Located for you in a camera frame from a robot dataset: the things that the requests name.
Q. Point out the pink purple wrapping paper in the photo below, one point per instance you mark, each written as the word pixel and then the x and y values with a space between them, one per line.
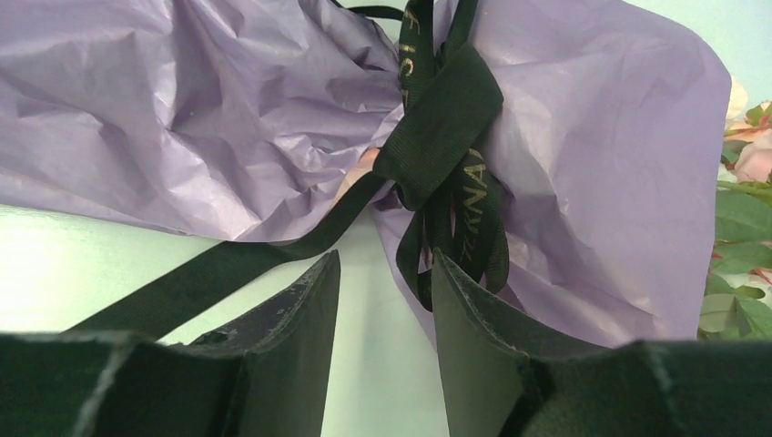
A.
pixel 246 121

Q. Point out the pink fake flower stem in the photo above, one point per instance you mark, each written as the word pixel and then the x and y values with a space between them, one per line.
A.
pixel 737 301

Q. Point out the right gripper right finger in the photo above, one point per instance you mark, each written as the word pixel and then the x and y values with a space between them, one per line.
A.
pixel 506 374

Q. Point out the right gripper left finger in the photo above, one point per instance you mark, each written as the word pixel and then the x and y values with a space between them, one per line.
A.
pixel 264 373

